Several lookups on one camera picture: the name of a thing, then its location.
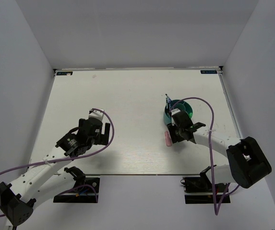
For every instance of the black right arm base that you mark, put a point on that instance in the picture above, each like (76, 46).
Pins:
(197, 188)

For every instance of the corner label sticker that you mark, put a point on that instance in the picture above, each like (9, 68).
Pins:
(64, 73)
(208, 71)

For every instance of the pink eraser pen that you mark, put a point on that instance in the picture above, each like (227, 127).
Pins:
(168, 140)

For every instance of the blue ballpoint pen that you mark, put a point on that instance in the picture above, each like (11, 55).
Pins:
(167, 102)

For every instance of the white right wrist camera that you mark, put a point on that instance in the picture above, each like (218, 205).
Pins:
(173, 113)

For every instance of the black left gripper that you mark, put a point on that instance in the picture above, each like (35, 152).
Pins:
(102, 139)

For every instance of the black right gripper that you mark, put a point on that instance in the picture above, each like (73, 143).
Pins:
(174, 138)

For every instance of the green cap slim pen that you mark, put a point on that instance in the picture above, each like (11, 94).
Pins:
(170, 103)

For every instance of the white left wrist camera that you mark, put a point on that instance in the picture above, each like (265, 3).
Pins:
(97, 114)

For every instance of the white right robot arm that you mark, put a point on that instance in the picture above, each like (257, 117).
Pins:
(246, 165)

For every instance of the teal round desk organizer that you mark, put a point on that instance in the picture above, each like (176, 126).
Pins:
(183, 106)

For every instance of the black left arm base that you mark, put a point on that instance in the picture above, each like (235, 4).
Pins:
(87, 193)

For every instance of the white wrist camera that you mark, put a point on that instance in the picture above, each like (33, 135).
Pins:
(97, 114)
(173, 113)

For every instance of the right corner label sticker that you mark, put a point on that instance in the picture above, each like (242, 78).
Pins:
(208, 71)

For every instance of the left corner label sticker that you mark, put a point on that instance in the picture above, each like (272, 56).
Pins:
(64, 73)

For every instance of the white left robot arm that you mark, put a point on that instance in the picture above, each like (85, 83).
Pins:
(51, 177)

